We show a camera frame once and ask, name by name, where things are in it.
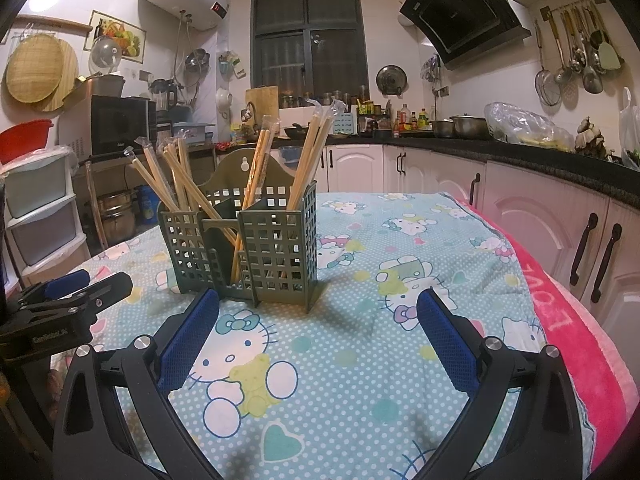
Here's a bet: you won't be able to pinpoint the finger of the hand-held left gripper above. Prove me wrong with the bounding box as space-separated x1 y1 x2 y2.
16 268 92 314
79 270 135 312

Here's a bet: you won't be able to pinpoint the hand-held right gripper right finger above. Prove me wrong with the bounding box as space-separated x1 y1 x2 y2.
416 287 586 480

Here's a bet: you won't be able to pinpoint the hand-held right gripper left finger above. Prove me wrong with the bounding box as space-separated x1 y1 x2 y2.
51 287 223 480

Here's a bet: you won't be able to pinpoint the green plastic chopstick holder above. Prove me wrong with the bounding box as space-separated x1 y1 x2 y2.
157 147 320 307

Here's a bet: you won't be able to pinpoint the group of wooden chopsticks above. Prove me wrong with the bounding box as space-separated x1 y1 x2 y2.
131 99 348 281

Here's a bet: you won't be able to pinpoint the hanging metal kitchen utensils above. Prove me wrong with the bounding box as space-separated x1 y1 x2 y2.
547 7 608 95

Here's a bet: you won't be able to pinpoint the plastic drawer unit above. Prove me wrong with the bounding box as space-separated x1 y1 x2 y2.
0 145 91 281

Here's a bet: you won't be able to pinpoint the wooden shelf rack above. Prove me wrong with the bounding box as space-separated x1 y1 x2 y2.
75 142 221 256

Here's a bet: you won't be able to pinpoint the blue can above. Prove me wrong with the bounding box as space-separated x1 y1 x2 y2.
135 185 161 225

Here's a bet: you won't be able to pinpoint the printed cartoon blanket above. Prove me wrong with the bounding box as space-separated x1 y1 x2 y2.
47 191 596 480

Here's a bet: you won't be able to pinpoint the pink blanket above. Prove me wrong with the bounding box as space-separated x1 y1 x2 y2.
452 195 640 480

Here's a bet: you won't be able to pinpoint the red plastic basin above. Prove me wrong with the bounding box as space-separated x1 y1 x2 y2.
0 120 55 163

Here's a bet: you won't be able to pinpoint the black microwave oven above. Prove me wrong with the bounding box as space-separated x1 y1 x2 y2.
57 95 158 157

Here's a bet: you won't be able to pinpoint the blue storage box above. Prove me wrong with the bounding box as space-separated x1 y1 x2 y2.
170 122 217 147

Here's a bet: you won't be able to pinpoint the black kitchen countertop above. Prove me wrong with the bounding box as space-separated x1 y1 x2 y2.
215 132 640 206

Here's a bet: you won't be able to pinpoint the grey metal container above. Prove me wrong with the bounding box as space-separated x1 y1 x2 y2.
75 74 126 98

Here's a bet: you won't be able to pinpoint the round wooden board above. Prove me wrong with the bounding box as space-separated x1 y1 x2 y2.
37 37 79 112

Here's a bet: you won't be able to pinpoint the lidded steel pot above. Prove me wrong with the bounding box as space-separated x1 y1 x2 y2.
449 114 493 140

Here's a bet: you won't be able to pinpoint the round bamboo tray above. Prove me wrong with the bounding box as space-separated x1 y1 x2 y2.
5 34 65 103

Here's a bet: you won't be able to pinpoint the group of condiment bottles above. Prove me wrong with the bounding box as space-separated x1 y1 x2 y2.
356 100 436 137

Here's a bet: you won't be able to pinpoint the clear plastic food bag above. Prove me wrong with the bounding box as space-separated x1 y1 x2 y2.
484 102 576 152

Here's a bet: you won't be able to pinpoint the glass pot lid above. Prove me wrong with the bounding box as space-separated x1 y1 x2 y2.
89 35 123 77

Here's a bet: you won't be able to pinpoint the blue slotted rack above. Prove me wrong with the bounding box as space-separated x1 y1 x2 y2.
330 112 358 136

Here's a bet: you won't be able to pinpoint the white rectangular box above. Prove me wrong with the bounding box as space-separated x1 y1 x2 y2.
277 107 313 131

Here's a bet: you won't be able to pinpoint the wooden cutting board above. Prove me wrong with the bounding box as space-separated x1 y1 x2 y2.
245 86 280 133

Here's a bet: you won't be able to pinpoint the hanging steel bowl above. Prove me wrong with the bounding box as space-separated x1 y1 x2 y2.
184 48 211 75

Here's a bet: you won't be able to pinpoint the bunch of mushrooms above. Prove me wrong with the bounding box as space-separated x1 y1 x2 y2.
575 116 618 158

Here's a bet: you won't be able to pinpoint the framed fruit picture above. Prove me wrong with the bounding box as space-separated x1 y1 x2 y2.
90 10 147 63

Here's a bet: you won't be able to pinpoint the row of windowsill jars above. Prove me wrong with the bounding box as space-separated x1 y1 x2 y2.
280 91 368 108

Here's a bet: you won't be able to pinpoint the hanging pot lid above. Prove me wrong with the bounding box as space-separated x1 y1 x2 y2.
376 64 408 96

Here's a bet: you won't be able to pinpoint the white plastic bag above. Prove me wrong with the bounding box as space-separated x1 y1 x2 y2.
619 87 640 161

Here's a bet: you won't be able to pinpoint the dark framed window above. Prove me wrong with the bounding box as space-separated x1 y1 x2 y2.
250 0 370 107

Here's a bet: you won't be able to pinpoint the black range hood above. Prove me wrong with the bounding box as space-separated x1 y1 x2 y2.
398 0 532 71

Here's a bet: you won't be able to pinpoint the green spatula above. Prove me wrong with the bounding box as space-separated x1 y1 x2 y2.
595 35 625 72

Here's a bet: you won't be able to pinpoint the small wall caddy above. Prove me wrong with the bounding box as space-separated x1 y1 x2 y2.
218 51 247 80

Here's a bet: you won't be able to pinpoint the wooden wall shelf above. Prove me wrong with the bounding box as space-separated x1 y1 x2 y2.
15 14 81 28

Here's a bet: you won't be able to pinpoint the wire mesh strainer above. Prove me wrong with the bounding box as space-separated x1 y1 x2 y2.
534 20 563 107

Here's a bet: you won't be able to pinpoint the wall utensil rack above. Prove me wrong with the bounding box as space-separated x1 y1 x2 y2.
541 0 606 18

